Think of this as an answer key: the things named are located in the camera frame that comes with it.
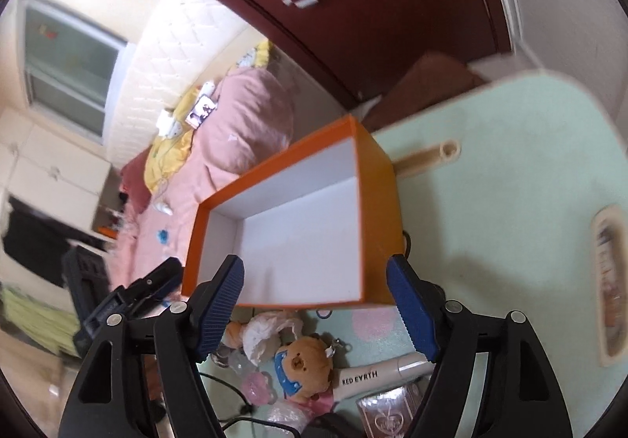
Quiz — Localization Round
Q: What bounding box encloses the white cloth bag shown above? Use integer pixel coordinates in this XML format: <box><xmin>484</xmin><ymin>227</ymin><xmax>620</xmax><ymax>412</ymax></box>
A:
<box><xmin>241</xmin><ymin>310</ymin><xmax>303</xmax><ymax>367</ymax></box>

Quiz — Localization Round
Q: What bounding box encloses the brown playing card box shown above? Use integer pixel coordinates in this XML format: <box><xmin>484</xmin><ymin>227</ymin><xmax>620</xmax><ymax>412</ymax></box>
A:
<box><xmin>356</xmin><ymin>381</ymin><xmax>423</xmax><ymax>438</ymax></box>

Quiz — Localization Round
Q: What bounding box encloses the pink heart plastic case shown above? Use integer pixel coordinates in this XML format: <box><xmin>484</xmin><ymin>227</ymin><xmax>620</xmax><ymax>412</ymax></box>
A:
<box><xmin>241</xmin><ymin>371</ymin><xmax>277</xmax><ymax>406</ymax></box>

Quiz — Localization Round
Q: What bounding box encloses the orange cardboard box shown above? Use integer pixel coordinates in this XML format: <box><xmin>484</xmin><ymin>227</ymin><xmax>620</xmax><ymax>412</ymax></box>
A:
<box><xmin>181</xmin><ymin>117</ymin><xmax>405</xmax><ymax>309</ymax></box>

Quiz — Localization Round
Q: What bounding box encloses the brown bear plush pouch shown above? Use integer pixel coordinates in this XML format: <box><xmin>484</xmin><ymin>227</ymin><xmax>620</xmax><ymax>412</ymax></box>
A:
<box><xmin>274</xmin><ymin>336</ymin><xmax>333</xmax><ymax>404</ymax></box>

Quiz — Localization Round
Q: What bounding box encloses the white cosmetic tube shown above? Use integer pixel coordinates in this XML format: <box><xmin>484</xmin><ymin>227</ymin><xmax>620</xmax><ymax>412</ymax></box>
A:
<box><xmin>332</xmin><ymin>352</ymin><xmax>435</xmax><ymax>402</ymax></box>

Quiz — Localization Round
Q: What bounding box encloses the black wallet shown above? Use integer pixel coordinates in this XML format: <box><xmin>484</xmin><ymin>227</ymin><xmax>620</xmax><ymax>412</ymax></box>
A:
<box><xmin>300</xmin><ymin>412</ymin><xmax>366</xmax><ymax>438</ymax></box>

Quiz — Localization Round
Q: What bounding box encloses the yellow pillow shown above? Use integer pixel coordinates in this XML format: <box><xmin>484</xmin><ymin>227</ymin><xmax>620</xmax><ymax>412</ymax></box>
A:
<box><xmin>142</xmin><ymin>39</ymin><xmax>274</xmax><ymax>194</ymax></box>

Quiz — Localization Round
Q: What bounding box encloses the pink quilt bed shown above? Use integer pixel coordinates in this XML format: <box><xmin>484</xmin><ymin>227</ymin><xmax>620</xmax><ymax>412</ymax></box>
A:
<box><xmin>106</xmin><ymin>68</ymin><xmax>295</xmax><ymax>288</ymax></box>

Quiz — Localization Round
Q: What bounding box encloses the mint green folding table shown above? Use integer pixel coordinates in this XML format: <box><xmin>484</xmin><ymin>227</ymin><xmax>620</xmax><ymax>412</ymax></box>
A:
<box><xmin>318</xmin><ymin>71</ymin><xmax>627</xmax><ymax>437</ymax></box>

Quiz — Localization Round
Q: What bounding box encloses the black cable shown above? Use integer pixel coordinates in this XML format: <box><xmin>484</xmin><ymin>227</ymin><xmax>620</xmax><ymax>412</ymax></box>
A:
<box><xmin>198</xmin><ymin>370</ymin><xmax>303</xmax><ymax>438</ymax></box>

